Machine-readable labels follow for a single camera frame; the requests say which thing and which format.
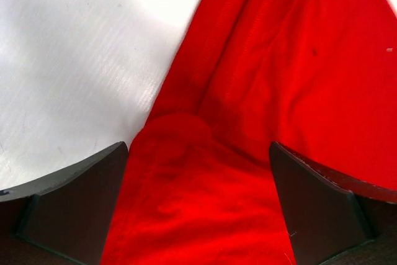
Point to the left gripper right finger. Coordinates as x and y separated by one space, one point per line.
331 217

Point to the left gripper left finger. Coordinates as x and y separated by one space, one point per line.
63 217

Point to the red t shirt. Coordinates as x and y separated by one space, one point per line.
316 75

